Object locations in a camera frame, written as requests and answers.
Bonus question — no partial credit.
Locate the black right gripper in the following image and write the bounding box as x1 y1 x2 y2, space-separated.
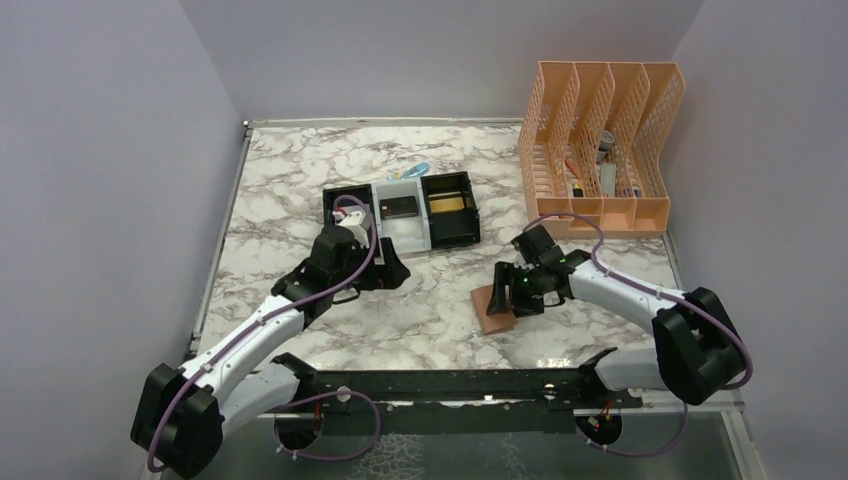
487 260 546 318

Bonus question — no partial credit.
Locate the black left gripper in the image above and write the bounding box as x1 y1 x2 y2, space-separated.
331 237 411 293

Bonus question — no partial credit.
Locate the brown leather card holder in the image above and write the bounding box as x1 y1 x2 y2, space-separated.
470 283 519 337

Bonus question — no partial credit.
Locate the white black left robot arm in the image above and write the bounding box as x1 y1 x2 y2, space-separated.
130 225 410 479

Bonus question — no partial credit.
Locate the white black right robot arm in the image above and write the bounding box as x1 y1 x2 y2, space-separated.
485 248 752 407

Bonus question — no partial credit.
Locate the black credit card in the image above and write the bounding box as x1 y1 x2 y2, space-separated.
379 196 420 220

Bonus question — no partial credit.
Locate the gold credit card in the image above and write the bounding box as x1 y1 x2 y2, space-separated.
428 192 466 214

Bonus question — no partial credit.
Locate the white middle tray bin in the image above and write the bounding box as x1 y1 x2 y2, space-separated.
371 178 432 256

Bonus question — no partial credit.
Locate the black left tray bin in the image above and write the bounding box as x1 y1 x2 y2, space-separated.
322 184 380 229

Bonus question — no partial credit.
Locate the blue packaged tool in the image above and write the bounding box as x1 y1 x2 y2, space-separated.
385 162 431 181

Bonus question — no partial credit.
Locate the grey staples box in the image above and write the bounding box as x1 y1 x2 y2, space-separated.
598 162 617 198

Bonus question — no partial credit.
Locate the peach plastic file organizer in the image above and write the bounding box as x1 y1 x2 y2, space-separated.
518 61 685 239

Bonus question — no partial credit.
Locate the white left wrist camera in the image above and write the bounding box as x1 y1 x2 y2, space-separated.
332 206 370 246

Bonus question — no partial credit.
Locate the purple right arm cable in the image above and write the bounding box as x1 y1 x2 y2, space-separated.
523 212 755 391

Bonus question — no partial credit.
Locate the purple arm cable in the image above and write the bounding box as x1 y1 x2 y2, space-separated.
146 194 380 473
523 212 755 391

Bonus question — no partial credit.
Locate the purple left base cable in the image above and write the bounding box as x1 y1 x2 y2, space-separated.
272 389 384 464

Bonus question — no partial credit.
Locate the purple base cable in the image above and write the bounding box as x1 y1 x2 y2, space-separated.
573 397 690 458
272 389 384 464

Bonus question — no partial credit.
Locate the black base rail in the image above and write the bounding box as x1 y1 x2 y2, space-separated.
271 353 643 411

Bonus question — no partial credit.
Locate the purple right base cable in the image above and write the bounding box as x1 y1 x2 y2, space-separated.
573 397 690 458

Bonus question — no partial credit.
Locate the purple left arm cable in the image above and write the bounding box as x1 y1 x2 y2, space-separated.
146 194 380 473

